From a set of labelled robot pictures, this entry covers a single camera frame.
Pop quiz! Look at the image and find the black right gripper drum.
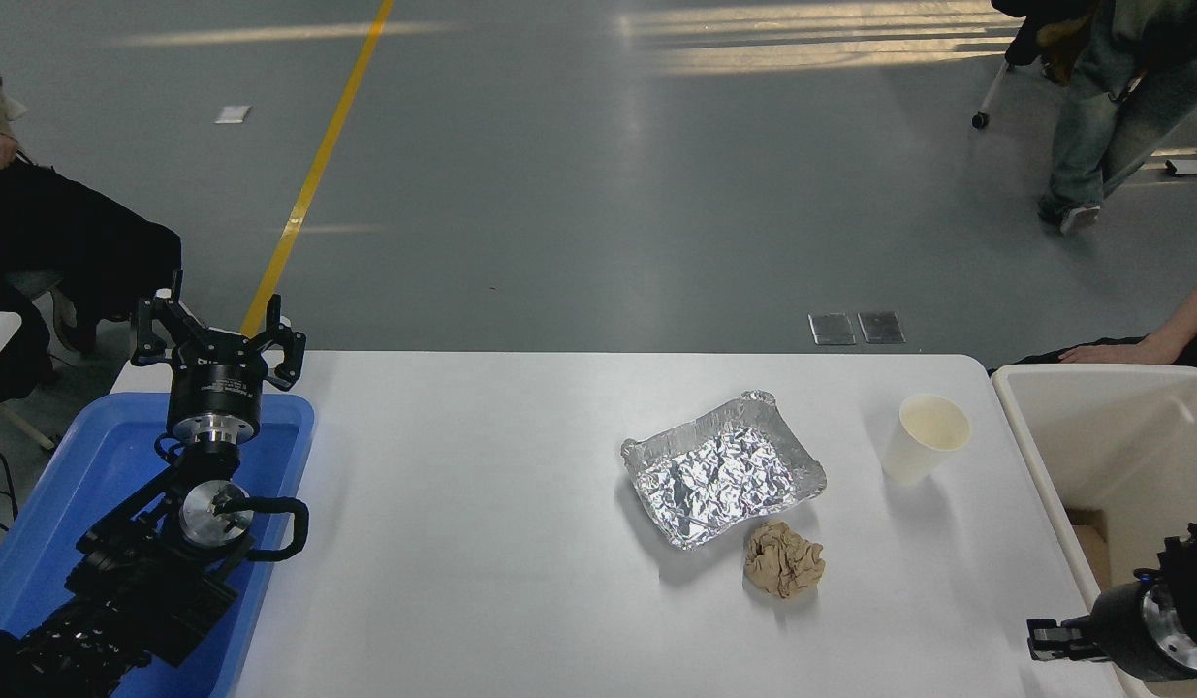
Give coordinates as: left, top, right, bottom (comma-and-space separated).
1087, 581, 1157, 679

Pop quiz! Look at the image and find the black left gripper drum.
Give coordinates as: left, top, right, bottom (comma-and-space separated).
167, 333, 268, 422

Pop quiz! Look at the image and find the white paper cup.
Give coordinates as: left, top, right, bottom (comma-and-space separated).
881, 393, 972, 487

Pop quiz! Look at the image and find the hand of person beside bin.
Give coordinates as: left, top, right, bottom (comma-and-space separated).
1058, 338, 1157, 366

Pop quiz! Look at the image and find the seated person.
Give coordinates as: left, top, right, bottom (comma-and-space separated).
0, 48, 183, 404

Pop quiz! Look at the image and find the blue plastic tray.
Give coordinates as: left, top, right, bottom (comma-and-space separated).
0, 391, 316, 698

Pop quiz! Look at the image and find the large pale bin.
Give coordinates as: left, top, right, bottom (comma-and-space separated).
991, 364, 1197, 698

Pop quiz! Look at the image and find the crumpled tan paper ball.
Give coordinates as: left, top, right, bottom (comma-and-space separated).
743, 521, 827, 600

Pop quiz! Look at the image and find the person beside bin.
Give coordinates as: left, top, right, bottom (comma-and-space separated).
991, 267, 1197, 380

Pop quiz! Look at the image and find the crumpled foil tray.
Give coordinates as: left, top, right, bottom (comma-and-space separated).
620, 390, 829, 552

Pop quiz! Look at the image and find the walking person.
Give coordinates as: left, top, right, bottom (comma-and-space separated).
991, 0, 1197, 237

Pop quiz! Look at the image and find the white chair leg with caster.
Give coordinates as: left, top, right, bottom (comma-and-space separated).
971, 58, 1012, 130

